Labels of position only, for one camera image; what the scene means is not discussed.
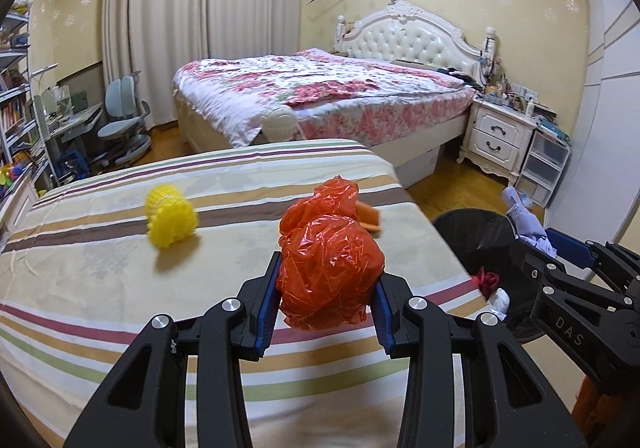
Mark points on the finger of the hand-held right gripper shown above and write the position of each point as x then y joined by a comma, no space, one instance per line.
570,248
532,263

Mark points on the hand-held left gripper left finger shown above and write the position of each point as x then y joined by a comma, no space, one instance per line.
265,323

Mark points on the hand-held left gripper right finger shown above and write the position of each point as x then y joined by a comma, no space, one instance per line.
382,323

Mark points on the light purple cloth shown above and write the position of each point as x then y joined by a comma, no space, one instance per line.
527,223

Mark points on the dark red wrapper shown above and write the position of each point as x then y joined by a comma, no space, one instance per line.
486,280

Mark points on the white plastic bag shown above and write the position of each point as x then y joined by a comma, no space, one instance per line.
499,300

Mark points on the bin with black bag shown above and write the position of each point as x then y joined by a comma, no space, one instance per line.
480,238

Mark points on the red-orange plastic bag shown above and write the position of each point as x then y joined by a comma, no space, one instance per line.
325,268

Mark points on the person's right forearm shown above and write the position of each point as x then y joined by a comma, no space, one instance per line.
590,403

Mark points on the plastic drawer unit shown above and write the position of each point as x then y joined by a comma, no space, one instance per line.
545,168

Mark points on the orange crumpled paper wad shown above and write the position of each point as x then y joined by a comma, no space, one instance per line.
371,217

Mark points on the white nightstand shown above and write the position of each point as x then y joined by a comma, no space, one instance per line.
495,138

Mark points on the yellow spiky roller toy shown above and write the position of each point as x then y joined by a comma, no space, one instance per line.
172,220

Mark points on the cluster of bottles on nightstand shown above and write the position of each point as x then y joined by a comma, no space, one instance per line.
515,96

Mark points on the striped bed sheet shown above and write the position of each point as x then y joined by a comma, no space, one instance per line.
100,278

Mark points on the white wardrobe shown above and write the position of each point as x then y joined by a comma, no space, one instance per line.
615,53

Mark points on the pink floral quilt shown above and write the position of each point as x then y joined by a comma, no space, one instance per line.
300,83

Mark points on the blue-grey desk chair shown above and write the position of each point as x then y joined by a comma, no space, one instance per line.
122,123

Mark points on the white bed with tufted headboard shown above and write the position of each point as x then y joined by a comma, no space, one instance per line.
410,36

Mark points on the white study desk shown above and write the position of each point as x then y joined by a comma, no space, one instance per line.
75,121

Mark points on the pile of colourful toys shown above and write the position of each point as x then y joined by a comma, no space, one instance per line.
15,173

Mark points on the beige curtain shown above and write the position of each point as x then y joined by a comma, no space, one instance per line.
200,18

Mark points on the white bookshelf with books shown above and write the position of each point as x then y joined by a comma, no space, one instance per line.
15,103

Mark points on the white rounded bed post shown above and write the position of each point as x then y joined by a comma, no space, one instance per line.
278,123

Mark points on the white wooden bed rail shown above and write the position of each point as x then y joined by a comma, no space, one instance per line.
17,203

